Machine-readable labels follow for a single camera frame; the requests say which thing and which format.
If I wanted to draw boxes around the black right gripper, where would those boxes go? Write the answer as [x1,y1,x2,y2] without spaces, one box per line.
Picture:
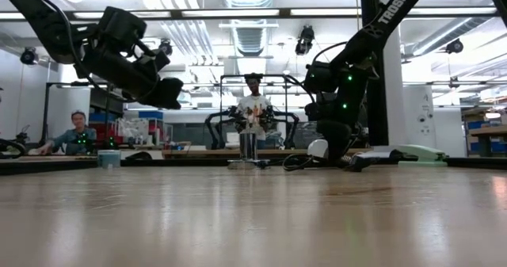
[316,94,364,166]

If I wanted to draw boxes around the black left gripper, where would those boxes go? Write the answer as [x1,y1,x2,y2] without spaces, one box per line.
[77,47,185,110]

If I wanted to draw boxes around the white lightbulb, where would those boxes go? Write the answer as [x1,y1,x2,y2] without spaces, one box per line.
[307,139,330,160]

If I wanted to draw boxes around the black lamp power cable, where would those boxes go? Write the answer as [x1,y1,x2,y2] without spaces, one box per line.
[257,151,381,173]

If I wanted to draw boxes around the chrome lamp base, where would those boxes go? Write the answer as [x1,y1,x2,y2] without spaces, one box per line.
[227,130,270,170]

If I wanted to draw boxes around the person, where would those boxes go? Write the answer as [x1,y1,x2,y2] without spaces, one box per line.
[37,110,98,156]
[236,73,274,150]

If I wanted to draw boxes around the mint green stapler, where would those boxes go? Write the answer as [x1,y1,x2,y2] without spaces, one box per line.
[397,143,449,167]

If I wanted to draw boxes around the small blue cup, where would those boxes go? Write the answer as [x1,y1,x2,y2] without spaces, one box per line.
[97,149,122,170]

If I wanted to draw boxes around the white pillar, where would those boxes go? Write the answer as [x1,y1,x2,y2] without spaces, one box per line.
[403,85,436,157]

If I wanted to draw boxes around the long ceiling light bar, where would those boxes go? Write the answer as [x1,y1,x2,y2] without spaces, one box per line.
[71,7,500,19]

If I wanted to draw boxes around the wooden background table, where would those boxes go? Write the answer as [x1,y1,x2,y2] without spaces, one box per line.
[469,124,507,158]

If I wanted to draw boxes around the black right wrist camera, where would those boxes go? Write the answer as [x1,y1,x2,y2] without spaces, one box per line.
[304,100,330,124]

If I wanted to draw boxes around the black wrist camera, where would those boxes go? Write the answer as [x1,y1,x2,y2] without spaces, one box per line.
[98,6,147,50]
[304,100,330,124]

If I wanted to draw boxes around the black ceiling camera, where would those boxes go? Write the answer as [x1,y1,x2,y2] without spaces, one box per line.
[20,47,40,66]
[158,39,174,57]
[295,25,316,56]
[445,39,464,55]

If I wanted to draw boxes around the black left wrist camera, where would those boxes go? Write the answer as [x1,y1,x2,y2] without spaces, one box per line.
[98,6,147,50]

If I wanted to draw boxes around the black background rig frame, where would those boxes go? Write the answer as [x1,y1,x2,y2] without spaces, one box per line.
[41,80,116,153]
[219,74,289,149]

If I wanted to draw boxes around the black aluminium rig frame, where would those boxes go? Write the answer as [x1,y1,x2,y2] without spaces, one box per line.
[0,154,507,177]

